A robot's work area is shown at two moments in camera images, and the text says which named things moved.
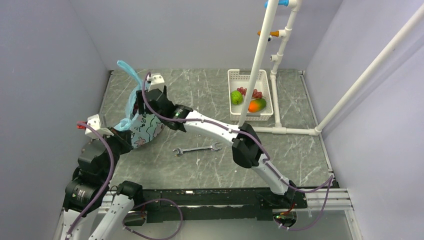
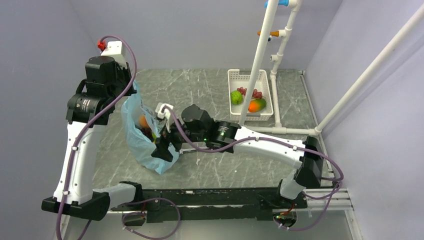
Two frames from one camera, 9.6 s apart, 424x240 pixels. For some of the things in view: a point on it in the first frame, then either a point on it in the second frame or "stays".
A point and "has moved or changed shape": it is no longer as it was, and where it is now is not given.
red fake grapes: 255,93 stays
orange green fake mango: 256,105 stays
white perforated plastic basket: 237,79 stays
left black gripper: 123,137 to 125,72
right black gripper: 141,103 to 161,151
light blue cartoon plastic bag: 145,129 has moved or changed shape
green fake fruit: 236,97 stays
